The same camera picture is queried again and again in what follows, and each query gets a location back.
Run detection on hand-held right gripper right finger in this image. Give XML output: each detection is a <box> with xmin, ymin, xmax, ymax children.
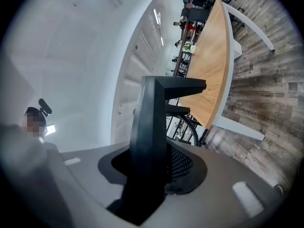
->
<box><xmin>140</xmin><ymin>76</ymin><xmax>207</xmax><ymax>226</ymax></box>

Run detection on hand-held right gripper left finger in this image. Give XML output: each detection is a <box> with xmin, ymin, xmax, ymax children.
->
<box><xmin>106</xmin><ymin>181</ymin><xmax>141</xmax><ymax>226</ymax></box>

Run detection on black office chair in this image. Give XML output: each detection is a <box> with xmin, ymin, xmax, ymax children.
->
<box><xmin>180</xmin><ymin>7</ymin><xmax>211</xmax><ymax>21</ymax></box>
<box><xmin>165</xmin><ymin>104</ymin><xmax>209</xmax><ymax>194</ymax></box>

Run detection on black metal railing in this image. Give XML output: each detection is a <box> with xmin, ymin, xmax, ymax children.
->
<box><xmin>171</xmin><ymin>19</ymin><xmax>207</xmax><ymax>78</ymax></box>

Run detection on potted plant white pot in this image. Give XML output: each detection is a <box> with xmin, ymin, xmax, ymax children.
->
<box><xmin>182</xmin><ymin>41</ymin><xmax>197</xmax><ymax>54</ymax></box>

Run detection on wooden table white legs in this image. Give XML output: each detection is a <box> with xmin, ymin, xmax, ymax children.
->
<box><xmin>178</xmin><ymin>0</ymin><xmax>276</xmax><ymax>142</ymax></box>

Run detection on person's head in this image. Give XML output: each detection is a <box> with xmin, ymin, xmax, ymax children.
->
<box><xmin>20</xmin><ymin>106</ymin><xmax>48</xmax><ymax>140</ymax></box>

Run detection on black head-mounted camera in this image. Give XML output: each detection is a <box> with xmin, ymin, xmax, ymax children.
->
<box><xmin>38</xmin><ymin>98</ymin><xmax>53</xmax><ymax>117</ymax></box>

